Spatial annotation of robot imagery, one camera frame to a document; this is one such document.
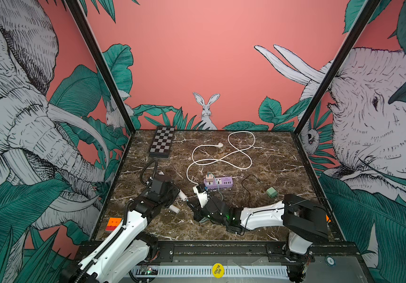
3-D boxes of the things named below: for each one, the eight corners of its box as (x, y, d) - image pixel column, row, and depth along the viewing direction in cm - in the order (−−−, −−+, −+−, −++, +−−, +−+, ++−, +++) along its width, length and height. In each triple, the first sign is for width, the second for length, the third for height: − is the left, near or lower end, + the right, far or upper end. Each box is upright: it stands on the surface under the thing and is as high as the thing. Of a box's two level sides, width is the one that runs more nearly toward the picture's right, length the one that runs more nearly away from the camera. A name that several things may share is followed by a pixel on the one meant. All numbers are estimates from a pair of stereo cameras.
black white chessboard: (150, 157, 108) (148, 154, 105) (157, 129, 123) (156, 126, 121) (169, 157, 108) (168, 154, 105) (174, 129, 123) (173, 126, 121)
